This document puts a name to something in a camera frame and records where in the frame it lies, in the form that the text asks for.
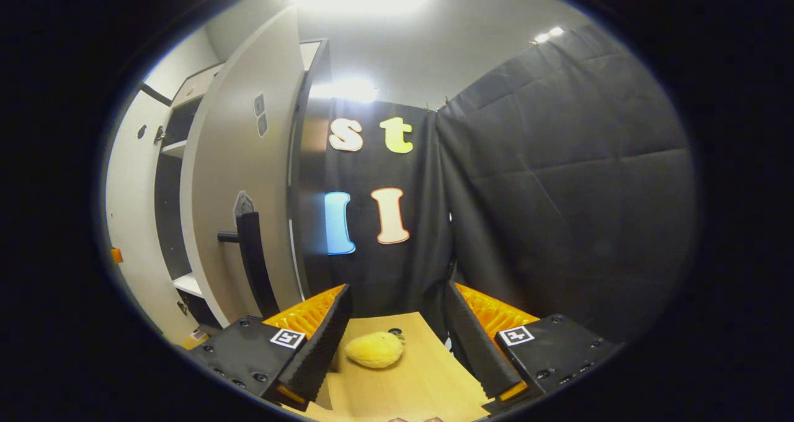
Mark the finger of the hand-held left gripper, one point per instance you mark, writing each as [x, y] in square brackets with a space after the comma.
[116, 255]

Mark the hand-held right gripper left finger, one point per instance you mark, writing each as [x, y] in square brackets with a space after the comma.
[319, 347]

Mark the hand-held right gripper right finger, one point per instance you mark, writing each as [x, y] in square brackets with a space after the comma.
[471, 347]

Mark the grey cabinet door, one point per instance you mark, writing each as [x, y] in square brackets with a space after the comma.
[133, 223]
[248, 161]

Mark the yellow bumpy lemon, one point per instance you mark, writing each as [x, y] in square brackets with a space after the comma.
[374, 350]

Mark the black backdrop cloth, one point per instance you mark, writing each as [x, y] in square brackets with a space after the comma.
[558, 192]

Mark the small ceiling light panel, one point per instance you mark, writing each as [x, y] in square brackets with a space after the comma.
[549, 35]

